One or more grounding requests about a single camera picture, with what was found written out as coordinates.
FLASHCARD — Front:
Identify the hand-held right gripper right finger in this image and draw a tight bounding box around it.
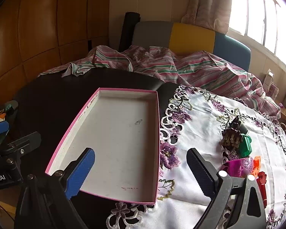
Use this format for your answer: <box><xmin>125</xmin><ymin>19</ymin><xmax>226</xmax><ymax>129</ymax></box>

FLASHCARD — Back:
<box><xmin>186</xmin><ymin>148</ymin><xmax>268</xmax><ymax>229</ymax></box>

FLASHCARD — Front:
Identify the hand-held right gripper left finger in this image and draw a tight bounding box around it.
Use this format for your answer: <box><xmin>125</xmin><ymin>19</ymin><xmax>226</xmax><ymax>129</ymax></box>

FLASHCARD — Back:
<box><xmin>14</xmin><ymin>147</ymin><xmax>96</xmax><ymax>229</ymax></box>

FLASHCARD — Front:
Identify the brown gold toy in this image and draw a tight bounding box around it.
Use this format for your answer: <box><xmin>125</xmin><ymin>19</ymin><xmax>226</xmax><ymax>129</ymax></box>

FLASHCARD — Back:
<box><xmin>220</xmin><ymin>127</ymin><xmax>242</xmax><ymax>149</ymax></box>

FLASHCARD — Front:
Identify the pink cardboard box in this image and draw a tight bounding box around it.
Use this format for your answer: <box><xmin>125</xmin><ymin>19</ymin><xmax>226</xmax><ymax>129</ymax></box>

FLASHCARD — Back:
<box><xmin>45</xmin><ymin>87</ymin><xmax>161</xmax><ymax>206</ymax></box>

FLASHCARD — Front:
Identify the green plastic toy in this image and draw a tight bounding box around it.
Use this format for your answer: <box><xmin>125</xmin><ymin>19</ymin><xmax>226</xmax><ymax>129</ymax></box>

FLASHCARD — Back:
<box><xmin>238</xmin><ymin>135</ymin><xmax>253</xmax><ymax>159</ymax></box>

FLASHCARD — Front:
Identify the orange plastic block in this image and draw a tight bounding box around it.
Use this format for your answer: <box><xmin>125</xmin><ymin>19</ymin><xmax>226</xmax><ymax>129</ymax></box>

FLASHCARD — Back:
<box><xmin>250</xmin><ymin>156</ymin><xmax>263</xmax><ymax>178</ymax></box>

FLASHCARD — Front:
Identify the red puzzle piece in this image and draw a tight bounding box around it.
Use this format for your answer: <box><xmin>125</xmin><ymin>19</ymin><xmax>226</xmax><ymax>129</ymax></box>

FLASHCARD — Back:
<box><xmin>256</xmin><ymin>171</ymin><xmax>268</xmax><ymax>191</ymax></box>

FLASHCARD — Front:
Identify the red glossy toy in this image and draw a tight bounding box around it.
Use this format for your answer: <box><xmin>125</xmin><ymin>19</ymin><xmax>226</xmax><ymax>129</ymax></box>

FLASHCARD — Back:
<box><xmin>261</xmin><ymin>189</ymin><xmax>268</xmax><ymax>208</ymax></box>

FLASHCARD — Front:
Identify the teal object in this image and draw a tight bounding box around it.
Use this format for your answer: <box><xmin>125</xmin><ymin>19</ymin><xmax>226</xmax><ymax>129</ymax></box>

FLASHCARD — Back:
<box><xmin>3</xmin><ymin>100</ymin><xmax>19</xmax><ymax>112</ymax></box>

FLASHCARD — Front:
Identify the white embroidered floral tablecloth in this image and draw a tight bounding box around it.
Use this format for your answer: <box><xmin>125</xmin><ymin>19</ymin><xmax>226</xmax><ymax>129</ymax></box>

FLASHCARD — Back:
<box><xmin>106</xmin><ymin>85</ymin><xmax>286</xmax><ymax>229</ymax></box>

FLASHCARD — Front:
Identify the wooden wardrobe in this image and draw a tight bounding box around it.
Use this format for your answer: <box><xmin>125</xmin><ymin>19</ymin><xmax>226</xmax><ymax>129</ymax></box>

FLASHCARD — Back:
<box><xmin>0</xmin><ymin>0</ymin><xmax>110</xmax><ymax>106</ymax></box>

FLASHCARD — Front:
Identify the pink green striped bedsheet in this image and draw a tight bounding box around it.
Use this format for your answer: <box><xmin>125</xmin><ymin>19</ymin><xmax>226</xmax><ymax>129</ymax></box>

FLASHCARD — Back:
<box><xmin>38</xmin><ymin>45</ymin><xmax>282</xmax><ymax>120</ymax></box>

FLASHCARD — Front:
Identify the pink patterned carton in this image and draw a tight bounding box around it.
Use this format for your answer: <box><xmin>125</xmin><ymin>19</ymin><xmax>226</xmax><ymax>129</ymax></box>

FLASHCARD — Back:
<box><xmin>268</xmin><ymin>82</ymin><xmax>280</xmax><ymax>99</ymax></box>

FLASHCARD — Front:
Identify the white carton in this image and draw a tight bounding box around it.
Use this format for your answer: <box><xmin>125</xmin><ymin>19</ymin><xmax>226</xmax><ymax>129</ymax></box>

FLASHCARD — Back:
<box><xmin>263</xmin><ymin>69</ymin><xmax>276</xmax><ymax>91</ymax></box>

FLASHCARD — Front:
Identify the grey yellow blue headboard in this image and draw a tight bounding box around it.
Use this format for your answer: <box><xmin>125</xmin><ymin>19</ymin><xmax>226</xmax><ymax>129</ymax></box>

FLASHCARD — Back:
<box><xmin>131</xmin><ymin>21</ymin><xmax>251</xmax><ymax>72</ymax></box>

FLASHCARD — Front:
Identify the window with bars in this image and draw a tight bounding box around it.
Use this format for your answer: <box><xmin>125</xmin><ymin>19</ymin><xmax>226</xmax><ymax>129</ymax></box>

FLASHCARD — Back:
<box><xmin>228</xmin><ymin>0</ymin><xmax>286</xmax><ymax>72</ymax></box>

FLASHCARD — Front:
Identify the beige patterned curtain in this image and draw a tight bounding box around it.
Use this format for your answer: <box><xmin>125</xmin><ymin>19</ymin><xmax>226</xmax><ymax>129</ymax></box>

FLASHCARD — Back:
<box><xmin>180</xmin><ymin>0</ymin><xmax>234</xmax><ymax>35</ymax></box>

